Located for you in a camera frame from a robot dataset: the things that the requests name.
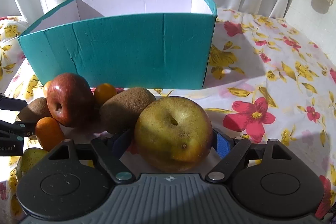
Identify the green-yellow pear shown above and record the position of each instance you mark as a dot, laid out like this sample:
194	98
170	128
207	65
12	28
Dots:
30	158

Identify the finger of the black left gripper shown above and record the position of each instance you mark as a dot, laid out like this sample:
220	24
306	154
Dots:
25	129
11	104

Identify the teal cardboard box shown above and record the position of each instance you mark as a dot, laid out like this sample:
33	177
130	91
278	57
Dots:
148	43

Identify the yellow-green russet apple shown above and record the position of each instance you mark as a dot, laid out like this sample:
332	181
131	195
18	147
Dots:
173	134

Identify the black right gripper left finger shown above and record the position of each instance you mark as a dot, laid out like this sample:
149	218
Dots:
109	151

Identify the red apple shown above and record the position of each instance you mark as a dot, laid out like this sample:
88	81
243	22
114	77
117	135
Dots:
70	99

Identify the small kumquat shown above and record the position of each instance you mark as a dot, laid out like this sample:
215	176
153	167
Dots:
104	92
46	88

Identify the brown kiwi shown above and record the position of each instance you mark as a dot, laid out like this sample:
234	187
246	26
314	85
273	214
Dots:
121	112
34	111

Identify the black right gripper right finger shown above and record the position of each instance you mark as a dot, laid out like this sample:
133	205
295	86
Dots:
232	153

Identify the mandarin orange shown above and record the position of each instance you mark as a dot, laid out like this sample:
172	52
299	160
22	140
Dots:
48	133

